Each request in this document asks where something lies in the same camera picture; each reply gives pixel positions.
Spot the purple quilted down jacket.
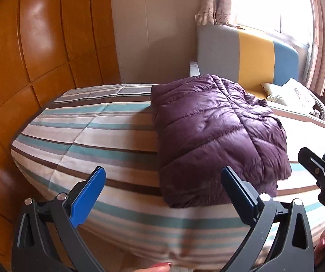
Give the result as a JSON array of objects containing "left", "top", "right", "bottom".
[{"left": 150, "top": 74, "right": 292, "bottom": 208}]

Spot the left hand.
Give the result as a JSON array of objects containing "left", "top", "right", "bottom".
[{"left": 120, "top": 262, "right": 172, "bottom": 272}]

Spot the white printed pillow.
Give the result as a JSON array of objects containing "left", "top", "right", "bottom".
[{"left": 261, "top": 78, "right": 325, "bottom": 121}]

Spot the grey yellow blue headboard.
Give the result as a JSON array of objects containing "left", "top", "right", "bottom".
[{"left": 190, "top": 25, "right": 299, "bottom": 98}]

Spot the striped bed cover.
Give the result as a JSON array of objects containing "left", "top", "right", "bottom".
[{"left": 11, "top": 84, "right": 325, "bottom": 270}]

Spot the pink patterned curtain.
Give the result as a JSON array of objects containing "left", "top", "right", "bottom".
[{"left": 195, "top": 0, "right": 325, "bottom": 95}]

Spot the orange wooden wardrobe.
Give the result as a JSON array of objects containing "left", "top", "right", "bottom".
[{"left": 0, "top": 0, "right": 121, "bottom": 269}]

